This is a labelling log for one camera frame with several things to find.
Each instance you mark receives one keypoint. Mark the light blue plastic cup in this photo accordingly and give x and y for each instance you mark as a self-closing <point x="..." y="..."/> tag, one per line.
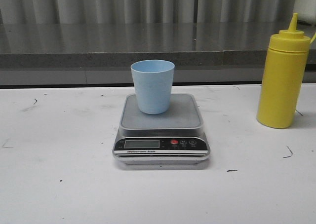
<point x="153" y="81"/>

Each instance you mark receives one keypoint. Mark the silver digital kitchen scale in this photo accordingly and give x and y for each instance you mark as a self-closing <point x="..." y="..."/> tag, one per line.
<point x="174" y="137"/>

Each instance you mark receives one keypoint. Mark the yellow squeeze bottle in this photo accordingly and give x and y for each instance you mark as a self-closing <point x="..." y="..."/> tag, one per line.
<point x="285" y="64"/>

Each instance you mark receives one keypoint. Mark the grey stone counter ledge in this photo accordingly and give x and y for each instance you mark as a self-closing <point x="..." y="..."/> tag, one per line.
<point x="102" y="54"/>

